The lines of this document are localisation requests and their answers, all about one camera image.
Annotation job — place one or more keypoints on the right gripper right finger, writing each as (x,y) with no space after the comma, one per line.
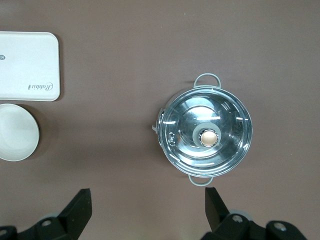
(222,225)

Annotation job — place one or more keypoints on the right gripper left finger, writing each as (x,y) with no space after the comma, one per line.
(72,220)

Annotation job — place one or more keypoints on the cream round plate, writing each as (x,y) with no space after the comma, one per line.
(15,132)

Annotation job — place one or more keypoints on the glass pot lid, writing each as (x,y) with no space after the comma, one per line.
(225,150)

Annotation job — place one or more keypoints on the grey electric cooking pot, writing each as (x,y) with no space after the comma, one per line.
(205,76)

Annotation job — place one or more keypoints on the brown table mat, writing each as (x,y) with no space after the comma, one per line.
(125,75)

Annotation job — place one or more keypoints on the cream rectangular tray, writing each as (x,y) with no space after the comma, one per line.
(25,65)

